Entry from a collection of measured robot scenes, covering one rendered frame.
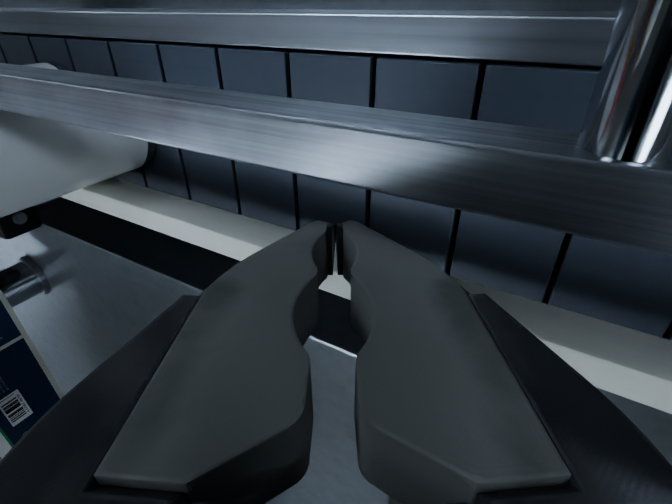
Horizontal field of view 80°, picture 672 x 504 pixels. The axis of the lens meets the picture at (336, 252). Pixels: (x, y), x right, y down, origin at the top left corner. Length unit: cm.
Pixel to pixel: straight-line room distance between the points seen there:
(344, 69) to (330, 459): 27
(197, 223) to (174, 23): 9
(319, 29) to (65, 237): 31
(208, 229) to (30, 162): 8
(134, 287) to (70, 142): 17
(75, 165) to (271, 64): 11
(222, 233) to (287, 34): 9
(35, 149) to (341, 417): 22
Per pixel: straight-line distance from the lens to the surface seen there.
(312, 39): 18
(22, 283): 52
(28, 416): 58
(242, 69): 20
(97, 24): 27
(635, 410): 28
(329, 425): 30
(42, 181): 23
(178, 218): 21
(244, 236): 18
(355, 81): 17
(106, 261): 38
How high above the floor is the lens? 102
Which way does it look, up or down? 47 degrees down
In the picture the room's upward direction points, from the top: 133 degrees counter-clockwise
